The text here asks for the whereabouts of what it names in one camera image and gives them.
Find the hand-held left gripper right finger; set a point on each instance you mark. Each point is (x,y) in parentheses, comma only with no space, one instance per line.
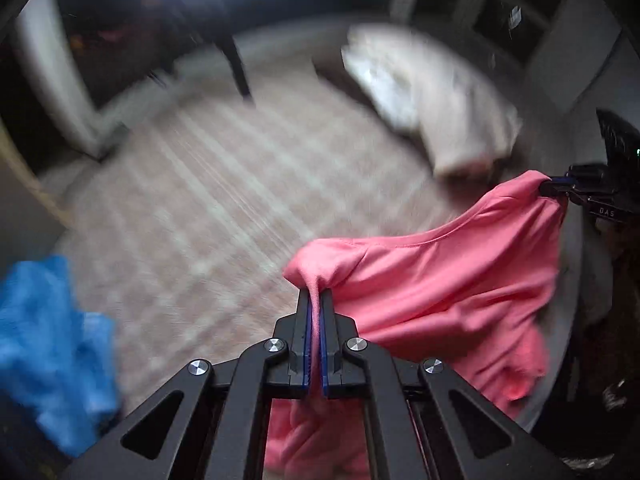
(324,355)

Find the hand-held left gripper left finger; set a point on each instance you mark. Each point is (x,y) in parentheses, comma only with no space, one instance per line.
(307,355)

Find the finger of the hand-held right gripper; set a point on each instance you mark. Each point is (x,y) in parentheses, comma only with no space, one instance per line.
(575,184)

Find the pink t-shirt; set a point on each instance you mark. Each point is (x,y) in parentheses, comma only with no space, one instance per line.
(425,285)

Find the grey checked blanket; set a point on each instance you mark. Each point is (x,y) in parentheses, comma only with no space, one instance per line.
(200,210)

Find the dark chair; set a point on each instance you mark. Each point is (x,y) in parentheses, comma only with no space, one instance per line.
(235,60)

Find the white framed window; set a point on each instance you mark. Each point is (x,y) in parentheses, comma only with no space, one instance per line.
(505,5)

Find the white crumpled cloth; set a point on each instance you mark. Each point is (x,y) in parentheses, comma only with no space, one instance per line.
(440,100)

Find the blue crumpled cloth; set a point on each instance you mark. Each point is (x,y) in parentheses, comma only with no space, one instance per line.
(45,340)

